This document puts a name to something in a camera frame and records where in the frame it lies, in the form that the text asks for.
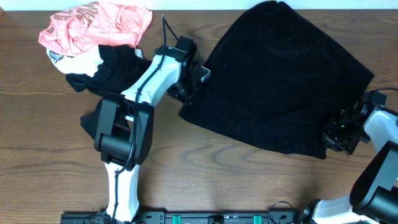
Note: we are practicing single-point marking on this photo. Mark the white printed shirt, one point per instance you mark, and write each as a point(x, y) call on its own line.
point(101, 61)

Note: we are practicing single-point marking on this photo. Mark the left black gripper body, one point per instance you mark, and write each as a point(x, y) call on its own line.
point(184, 91)

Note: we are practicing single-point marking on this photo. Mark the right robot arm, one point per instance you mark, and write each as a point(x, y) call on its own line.
point(373, 197)

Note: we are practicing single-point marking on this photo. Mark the black velvet skirt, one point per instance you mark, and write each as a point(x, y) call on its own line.
point(276, 80)

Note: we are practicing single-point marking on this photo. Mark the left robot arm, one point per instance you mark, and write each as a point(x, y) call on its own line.
point(126, 121)

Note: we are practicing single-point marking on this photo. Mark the black crumpled garment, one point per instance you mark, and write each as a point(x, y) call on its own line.
point(115, 84)

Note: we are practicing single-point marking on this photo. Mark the pink printed shirt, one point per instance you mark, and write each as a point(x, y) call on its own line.
point(74, 31)

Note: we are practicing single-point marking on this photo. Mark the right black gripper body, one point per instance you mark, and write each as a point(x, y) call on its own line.
point(345, 136)

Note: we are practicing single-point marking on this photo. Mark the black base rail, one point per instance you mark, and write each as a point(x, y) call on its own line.
point(157, 217)

